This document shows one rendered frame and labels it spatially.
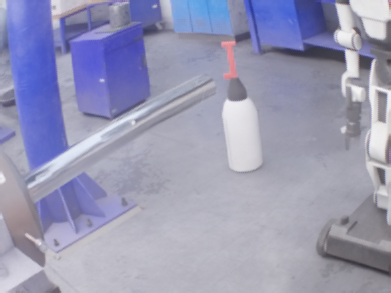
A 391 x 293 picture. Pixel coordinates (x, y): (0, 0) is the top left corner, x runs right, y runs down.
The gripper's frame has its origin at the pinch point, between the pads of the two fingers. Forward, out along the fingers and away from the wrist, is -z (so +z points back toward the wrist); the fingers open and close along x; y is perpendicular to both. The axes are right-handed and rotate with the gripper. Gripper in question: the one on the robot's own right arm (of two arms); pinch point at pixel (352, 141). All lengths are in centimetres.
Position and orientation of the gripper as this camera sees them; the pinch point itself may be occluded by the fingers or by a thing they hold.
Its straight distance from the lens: 257.8
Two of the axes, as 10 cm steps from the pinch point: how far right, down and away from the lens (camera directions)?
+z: 0.0, -9.6, -2.8
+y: 6.8, 2.1, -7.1
